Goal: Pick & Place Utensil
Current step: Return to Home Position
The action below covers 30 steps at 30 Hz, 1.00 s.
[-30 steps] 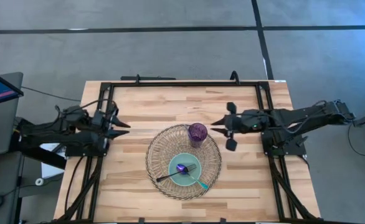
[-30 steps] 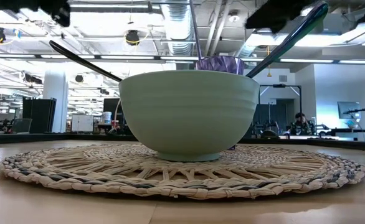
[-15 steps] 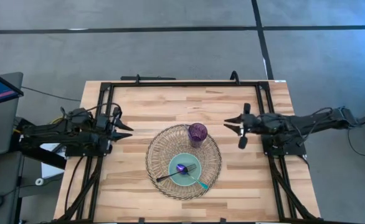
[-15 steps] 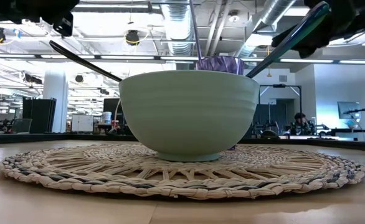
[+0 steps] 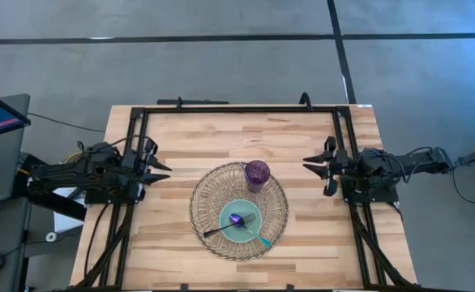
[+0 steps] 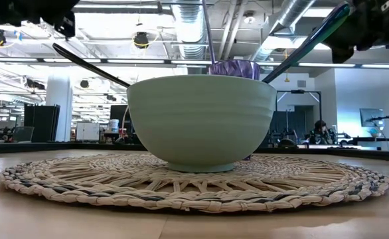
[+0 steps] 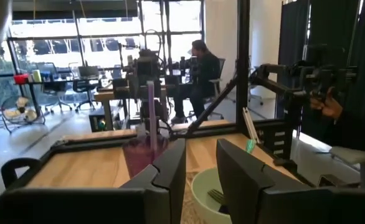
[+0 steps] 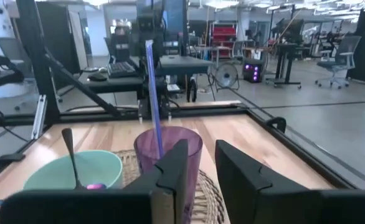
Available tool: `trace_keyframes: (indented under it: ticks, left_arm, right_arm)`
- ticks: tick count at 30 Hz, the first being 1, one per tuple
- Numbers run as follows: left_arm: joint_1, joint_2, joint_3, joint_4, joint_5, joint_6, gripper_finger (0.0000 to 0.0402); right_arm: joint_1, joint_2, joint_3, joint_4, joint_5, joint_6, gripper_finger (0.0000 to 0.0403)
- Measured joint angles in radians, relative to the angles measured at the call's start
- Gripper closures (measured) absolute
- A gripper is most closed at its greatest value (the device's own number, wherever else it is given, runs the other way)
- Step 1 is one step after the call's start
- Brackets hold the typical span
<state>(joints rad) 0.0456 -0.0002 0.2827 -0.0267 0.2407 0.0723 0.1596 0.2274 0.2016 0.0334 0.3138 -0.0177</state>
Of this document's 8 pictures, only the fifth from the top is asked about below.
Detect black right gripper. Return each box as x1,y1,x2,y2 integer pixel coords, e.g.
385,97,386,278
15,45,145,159
302,135,362,198

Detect round woven straw placemat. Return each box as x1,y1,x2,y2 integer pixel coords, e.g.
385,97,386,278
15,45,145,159
189,161,289,262

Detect black aluminium table frame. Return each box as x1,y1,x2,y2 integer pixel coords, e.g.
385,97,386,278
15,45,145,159
69,105,419,292

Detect small teal plate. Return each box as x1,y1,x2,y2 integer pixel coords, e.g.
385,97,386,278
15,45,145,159
219,199,264,244

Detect yellow cables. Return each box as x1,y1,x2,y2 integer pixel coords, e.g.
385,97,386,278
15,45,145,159
16,151,85,176

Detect black floor cable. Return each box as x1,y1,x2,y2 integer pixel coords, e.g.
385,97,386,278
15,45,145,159
451,159,475,206
26,112,107,134

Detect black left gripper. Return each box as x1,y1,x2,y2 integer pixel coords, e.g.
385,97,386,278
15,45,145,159
119,139,173,196

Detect dark metal fork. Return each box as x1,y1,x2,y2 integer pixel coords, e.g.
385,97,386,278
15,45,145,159
203,213,258,239

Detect black clamp bar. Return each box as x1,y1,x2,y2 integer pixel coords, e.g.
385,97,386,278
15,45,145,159
156,96,230,106

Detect dark office desk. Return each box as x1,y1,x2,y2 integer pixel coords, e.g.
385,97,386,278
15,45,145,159
0,197,32,292

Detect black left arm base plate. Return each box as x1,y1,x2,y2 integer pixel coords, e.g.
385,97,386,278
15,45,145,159
83,184,146,206

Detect black hook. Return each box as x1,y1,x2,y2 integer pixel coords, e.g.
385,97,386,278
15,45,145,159
298,92,314,111

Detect iridescent spoon with teal handle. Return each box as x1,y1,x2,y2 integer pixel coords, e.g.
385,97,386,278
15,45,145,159
229,213,272,249

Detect white paper sheet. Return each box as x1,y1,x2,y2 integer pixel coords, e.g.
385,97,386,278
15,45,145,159
53,186,88,234

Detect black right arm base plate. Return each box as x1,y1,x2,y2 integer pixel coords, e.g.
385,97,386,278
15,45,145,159
340,174,400,204

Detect purple plastic tumbler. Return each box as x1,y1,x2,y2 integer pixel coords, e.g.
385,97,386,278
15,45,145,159
243,159,272,194

